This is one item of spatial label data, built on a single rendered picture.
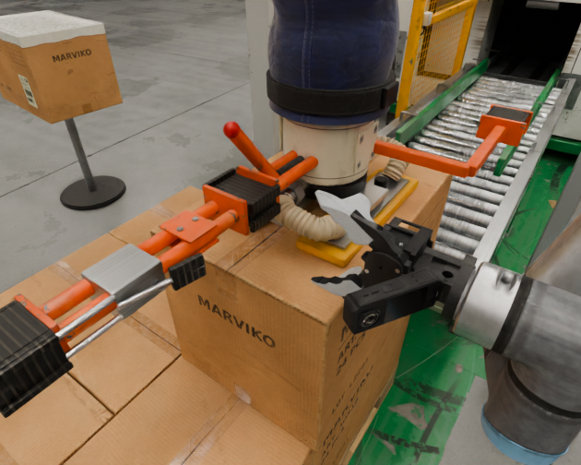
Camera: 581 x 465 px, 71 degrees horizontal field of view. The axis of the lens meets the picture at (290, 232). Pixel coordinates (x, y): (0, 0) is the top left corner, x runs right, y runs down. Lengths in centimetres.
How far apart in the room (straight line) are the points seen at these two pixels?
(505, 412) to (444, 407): 116
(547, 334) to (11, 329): 52
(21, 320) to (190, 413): 60
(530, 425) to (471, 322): 13
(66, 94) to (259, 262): 184
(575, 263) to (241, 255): 49
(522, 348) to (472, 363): 139
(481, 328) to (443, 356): 138
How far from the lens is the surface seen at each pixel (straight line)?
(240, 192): 62
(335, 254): 70
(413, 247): 50
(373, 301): 45
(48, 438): 110
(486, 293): 47
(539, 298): 48
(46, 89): 236
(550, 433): 56
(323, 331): 63
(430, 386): 175
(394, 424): 163
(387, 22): 70
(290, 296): 65
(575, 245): 59
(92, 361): 117
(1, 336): 48
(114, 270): 52
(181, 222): 57
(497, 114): 98
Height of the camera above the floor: 142
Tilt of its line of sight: 37 degrees down
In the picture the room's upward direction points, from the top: straight up
